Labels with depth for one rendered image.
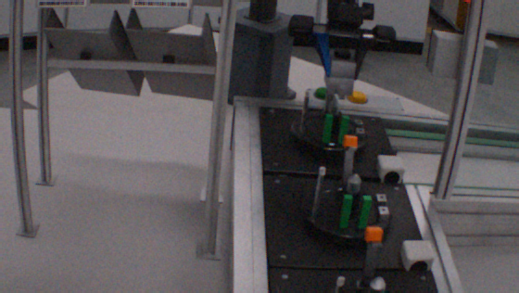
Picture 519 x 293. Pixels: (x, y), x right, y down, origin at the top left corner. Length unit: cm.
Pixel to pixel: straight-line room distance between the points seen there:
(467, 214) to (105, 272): 63
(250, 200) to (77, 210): 32
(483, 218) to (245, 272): 49
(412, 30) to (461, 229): 355
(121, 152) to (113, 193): 15
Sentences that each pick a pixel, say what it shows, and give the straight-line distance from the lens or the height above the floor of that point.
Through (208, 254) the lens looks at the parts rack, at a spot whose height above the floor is 86.
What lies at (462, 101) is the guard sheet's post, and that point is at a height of 115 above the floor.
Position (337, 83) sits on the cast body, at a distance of 122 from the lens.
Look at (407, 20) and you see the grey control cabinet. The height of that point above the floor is 25.
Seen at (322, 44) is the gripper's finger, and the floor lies 116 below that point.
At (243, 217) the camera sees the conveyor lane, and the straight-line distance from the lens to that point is 108.
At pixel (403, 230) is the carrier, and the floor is 97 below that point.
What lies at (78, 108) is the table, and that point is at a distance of 162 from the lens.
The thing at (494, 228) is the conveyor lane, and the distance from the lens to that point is 129.
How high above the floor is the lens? 156
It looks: 28 degrees down
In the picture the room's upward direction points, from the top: 6 degrees clockwise
